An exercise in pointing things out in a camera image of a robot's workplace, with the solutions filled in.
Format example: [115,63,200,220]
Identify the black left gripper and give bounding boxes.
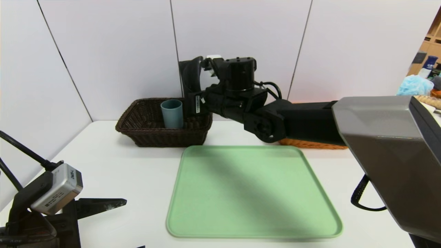
[0,198,145,248]

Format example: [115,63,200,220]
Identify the blue-grey plastic cup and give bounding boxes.
[161,99,184,129]

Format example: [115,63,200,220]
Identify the black glasses case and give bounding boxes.
[178,56,204,117]

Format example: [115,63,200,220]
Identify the dark brown wicker basket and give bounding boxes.
[115,98,213,148]

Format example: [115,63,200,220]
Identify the orange wicker basket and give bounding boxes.
[279,138,348,150]

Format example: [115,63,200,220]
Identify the light green plastic tray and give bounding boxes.
[166,145,344,239]

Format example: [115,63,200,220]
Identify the light blue bath sponge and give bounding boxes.
[396,75,434,96]

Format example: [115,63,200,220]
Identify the beige knobbly wooden brush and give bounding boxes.
[415,95,441,110]

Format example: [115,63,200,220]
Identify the blue and white bottle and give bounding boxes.
[419,55,439,78]

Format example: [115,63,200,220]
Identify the wooden shelf unit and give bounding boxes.
[407,3,441,76]

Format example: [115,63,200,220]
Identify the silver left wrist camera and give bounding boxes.
[30,164,83,216]

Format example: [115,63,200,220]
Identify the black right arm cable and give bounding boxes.
[254,81,283,100]

